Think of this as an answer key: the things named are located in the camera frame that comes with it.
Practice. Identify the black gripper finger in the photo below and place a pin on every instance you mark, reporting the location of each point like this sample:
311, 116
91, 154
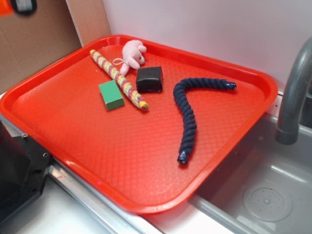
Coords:
24, 7

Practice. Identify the orange toy carrot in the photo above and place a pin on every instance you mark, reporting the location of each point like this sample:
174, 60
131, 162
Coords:
5, 8

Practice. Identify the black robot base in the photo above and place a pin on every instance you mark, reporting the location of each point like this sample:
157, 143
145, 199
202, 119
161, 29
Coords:
24, 166

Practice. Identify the brown cardboard panel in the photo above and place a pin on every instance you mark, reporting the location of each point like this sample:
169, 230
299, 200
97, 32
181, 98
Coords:
57, 28

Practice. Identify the pink plush toy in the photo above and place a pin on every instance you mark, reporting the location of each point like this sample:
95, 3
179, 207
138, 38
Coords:
132, 56

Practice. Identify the green wooden block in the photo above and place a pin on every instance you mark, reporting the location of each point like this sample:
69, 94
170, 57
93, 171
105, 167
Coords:
111, 95

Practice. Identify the black cube block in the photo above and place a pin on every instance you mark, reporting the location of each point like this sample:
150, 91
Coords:
149, 79

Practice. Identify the red plastic tray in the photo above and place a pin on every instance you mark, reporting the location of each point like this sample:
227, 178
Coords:
128, 154

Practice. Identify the grey toy faucet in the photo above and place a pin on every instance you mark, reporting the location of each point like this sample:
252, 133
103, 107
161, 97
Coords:
296, 105

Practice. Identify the grey toy sink basin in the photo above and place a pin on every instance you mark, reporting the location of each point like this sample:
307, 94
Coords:
262, 187

